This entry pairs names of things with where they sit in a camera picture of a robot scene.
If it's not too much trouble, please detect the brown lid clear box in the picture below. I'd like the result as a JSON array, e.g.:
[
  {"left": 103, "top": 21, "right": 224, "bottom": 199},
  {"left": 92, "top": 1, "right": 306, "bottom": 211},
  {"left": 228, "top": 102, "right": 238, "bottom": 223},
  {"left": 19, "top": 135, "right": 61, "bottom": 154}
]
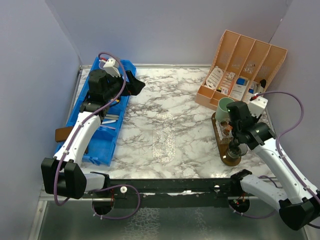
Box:
[{"left": 54, "top": 126, "right": 74, "bottom": 152}]

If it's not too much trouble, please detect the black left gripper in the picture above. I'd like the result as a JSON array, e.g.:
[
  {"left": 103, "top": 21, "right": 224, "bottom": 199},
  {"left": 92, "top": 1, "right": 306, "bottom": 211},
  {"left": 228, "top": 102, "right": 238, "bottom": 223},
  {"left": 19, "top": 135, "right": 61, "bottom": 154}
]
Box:
[{"left": 104, "top": 70, "right": 146, "bottom": 101}]

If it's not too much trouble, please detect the green plastic cup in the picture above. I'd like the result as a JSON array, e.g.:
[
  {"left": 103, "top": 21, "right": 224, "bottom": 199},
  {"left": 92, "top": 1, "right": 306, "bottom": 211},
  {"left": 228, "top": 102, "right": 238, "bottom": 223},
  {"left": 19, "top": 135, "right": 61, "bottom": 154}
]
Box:
[{"left": 215, "top": 97, "right": 234, "bottom": 122}]

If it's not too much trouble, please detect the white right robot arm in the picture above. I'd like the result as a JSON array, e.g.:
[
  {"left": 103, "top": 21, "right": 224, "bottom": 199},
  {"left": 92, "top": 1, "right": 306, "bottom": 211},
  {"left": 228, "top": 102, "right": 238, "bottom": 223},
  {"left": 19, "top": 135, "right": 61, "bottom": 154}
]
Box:
[{"left": 226, "top": 101, "right": 320, "bottom": 231}]

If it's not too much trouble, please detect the brown oval wooden tray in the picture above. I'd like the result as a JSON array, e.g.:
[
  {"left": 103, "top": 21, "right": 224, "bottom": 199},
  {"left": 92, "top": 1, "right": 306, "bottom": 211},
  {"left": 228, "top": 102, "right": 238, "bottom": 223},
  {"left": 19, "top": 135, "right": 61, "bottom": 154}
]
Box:
[{"left": 211, "top": 113, "right": 242, "bottom": 167}]

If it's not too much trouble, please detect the peach compartment organizer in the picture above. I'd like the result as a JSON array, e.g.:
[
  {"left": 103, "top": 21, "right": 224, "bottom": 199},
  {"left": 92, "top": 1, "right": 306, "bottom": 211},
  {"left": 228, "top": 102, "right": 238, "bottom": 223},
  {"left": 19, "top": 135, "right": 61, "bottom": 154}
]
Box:
[{"left": 195, "top": 30, "right": 288, "bottom": 110}]

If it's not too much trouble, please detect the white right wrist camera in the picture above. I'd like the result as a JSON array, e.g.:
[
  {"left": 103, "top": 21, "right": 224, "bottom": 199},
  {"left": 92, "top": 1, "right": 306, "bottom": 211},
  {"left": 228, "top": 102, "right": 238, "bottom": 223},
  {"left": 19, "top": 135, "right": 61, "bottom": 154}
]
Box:
[{"left": 247, "top": 94, "right": 268, "bottom": 118}]

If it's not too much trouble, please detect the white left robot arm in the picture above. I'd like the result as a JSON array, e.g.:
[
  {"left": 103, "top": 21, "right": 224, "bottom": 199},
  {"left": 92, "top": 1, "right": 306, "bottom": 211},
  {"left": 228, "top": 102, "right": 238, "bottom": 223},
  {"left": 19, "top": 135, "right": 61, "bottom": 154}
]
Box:
[{"left": 41, "top": 69, "right": 145, "bottom": 199}]

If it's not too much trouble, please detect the clear square toothbrush holder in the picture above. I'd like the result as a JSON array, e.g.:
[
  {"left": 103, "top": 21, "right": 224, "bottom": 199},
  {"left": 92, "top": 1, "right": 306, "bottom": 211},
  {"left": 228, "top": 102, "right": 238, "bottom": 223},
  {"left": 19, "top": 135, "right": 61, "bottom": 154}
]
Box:
[{"left": 216, "top": 121, "right": 233, "bottom": 144}]

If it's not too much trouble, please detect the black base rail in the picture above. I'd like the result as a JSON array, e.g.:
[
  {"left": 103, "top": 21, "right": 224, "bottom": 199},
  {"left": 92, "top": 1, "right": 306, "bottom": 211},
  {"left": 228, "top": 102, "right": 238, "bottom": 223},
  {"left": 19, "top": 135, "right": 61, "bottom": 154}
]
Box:
[{"left": 83, "top": 178, "right": 247, "bottom": 209}]

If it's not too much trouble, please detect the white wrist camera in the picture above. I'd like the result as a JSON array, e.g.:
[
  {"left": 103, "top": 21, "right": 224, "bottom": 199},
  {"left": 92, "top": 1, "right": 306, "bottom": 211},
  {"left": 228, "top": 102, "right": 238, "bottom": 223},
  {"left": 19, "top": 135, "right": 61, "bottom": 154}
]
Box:
[
  {"left": 99, "top": 58, "right": 121, "bottom": 77},
  {"left": 247, "top": 94, "right": 268, "bottom": 118}
]

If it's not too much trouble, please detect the white blue box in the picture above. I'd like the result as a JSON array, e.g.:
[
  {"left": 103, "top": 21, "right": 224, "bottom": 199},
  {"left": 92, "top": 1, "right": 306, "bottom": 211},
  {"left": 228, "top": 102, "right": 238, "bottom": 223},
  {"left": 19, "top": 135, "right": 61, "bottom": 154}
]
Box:
[{"left": 236, "top": 77, "right": 248, "bottom": 86}]

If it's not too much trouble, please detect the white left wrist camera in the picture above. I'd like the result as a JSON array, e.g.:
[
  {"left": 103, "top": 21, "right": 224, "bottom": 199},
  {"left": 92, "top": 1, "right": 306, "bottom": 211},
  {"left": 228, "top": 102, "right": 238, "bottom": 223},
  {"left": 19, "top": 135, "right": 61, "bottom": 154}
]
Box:
[{"left": 99, "top": 58, "right": 121, "bottom": 77}]

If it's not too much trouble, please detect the blue plastic bin organizer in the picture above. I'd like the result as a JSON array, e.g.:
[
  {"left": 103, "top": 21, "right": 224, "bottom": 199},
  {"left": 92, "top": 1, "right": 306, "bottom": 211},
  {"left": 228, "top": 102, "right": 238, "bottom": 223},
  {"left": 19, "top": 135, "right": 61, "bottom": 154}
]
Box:
[{"left": 66, "top": 70, "right": 130, "bottom": 166}]

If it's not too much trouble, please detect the dark blue plastic cup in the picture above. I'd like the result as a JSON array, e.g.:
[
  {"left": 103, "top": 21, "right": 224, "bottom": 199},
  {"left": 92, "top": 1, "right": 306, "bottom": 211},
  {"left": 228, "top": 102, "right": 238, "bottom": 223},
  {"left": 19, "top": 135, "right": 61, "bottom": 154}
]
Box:
[{"left": 222, "top": 139, "right": 248, "bottom": 160}]

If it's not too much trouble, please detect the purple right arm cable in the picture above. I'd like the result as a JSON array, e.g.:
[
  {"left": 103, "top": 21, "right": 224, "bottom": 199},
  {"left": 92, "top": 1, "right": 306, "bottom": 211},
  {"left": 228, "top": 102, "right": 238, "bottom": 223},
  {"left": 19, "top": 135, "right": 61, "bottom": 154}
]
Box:
[{"left": 228, "top": 90, "right": 320, "bottom": 230}]

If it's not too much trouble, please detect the white oval soap packet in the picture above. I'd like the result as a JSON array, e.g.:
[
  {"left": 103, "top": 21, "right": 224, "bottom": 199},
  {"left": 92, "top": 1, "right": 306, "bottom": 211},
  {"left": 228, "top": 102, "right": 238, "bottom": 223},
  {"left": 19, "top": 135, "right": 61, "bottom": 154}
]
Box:
[{"left": 205, "top": 66, "right": 224, "bottom": 90}]

